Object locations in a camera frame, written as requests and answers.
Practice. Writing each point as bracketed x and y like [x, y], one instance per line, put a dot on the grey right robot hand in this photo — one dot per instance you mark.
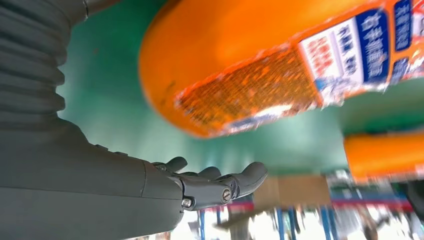
[73, 192]

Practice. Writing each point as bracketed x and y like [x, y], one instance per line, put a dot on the green table mat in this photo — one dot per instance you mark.
[116, 109]

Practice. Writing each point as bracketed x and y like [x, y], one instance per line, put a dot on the red pole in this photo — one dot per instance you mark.
[364, 204]

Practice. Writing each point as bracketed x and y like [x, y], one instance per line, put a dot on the open brown cardboard box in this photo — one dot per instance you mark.
[291, 192]

